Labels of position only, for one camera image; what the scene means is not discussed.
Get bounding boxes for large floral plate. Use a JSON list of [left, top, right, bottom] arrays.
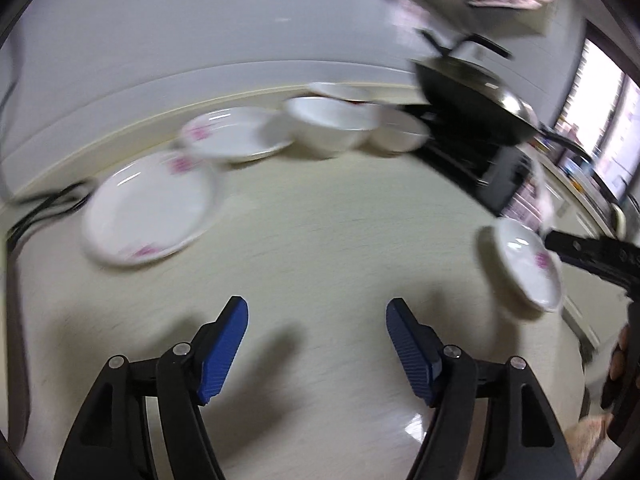
[[81, 150, 224, 266]]

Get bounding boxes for small white bowl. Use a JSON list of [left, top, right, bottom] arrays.
[[369, 105, 432, 155]]

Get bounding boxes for large white bowl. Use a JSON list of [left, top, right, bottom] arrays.
[[282, 96, 380, 158]]

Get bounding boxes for red banded bowl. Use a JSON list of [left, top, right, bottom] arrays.
[[306, 81, 373, 104]]

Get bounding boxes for kitchen window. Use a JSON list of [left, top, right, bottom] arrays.
[[553, 23, 639, 202]]

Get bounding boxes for white lower cabinets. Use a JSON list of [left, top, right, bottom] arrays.
[[529, 159, 632, 351]]

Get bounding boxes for black gas stove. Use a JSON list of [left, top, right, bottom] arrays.
[[397, 104, 533, 217]]

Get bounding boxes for black wok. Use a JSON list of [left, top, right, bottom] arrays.
[[413, 29, 590, 162]]

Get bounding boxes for black power cable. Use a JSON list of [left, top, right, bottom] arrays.
[[0, 24, 101, 252]]

